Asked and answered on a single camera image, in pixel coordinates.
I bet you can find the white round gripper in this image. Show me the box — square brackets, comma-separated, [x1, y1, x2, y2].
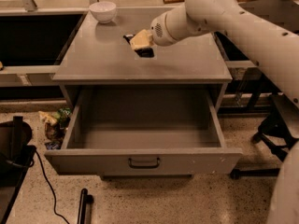
[130, 5, 203, 50]

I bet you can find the dark blue rxbar wrapper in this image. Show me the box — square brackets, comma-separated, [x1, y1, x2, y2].
[123, 35, 154, 58]

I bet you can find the black robot base left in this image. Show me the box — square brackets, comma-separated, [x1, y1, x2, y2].
[0, 116, 36, 224]

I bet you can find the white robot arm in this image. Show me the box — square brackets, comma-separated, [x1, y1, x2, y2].
[130, 0, 299, 224]

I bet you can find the grey drawer cabinet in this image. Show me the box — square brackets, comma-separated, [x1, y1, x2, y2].
[50, 6, 233, 111]

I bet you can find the open grey top drawer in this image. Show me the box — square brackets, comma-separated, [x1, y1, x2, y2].
[45, 87, 242, 177]

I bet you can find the wooden stick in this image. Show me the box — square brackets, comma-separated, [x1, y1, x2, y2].
[163, 0, 185, 4]

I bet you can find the white bowl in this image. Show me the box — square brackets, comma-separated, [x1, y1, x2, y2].
[89, 1, 117, 23]

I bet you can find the left dark bin counter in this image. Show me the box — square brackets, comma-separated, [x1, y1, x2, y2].
[0, 10, 86, 87]

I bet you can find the pile of snack bags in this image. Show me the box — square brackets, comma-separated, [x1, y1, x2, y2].
[38, 108, 72, 150]

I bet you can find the black bar on floor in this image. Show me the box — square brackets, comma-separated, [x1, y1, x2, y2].
[77, 189, 93, 224]

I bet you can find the black drawer handle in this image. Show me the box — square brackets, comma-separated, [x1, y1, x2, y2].
[128, 158, 161, 169]

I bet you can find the black cable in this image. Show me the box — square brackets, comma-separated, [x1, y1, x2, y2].
[32, 148, 71, 224]

